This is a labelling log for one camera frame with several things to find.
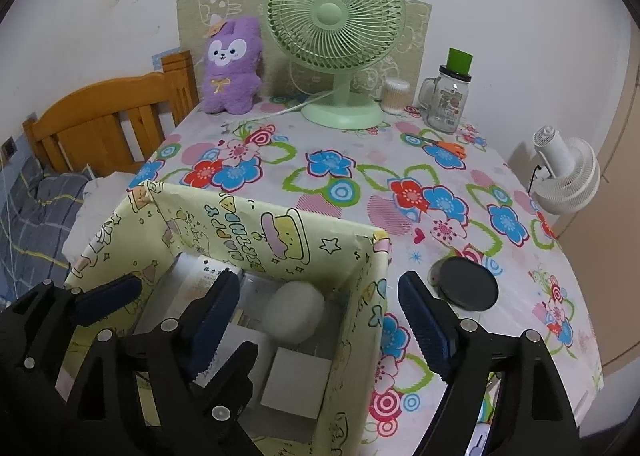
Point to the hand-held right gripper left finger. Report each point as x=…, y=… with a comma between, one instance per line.
x=210, y=326

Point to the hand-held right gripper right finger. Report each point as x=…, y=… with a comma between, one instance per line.
x=425, y=326

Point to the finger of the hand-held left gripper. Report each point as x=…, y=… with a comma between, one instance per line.
x=225, y=386
x=107, y=296

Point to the white box with brown picture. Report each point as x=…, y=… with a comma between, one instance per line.
x=195, y=281

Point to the black round compact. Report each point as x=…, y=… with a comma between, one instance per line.
x=470, y=288

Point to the white charger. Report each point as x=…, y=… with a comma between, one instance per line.
x=295, y=383

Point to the white earbud case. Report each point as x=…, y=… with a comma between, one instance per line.
x=295, y=311

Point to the yellow patterned storage box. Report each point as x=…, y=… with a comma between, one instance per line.
x=280, y=236

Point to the white pillow cloth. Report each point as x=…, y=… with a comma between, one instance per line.
x=100, y=206

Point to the blue plaid bedding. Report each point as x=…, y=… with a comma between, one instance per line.
x=35, y=226

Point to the floral tablecloth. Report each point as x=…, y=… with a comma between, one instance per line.
x=350, y=160

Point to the wooden bed headboard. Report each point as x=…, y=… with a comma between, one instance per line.
x=100, y=105

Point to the white standing fan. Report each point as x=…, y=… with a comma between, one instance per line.
x=570, y=175

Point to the glass jar with green lid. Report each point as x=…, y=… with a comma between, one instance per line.
x=447, y=100

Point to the clear cotton swab container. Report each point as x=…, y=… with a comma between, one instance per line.
x=396, y=98

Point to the purple plush toy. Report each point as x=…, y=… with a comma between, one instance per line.
x=232, y=85

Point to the beige patterned board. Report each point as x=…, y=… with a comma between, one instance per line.
x=192, y=25

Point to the green desk fan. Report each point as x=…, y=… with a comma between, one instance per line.
x=332, y=15

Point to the wall outlet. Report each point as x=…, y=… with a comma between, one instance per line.
x=8, y=146

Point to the blue wall paper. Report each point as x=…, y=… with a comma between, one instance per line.
x=159, y=60

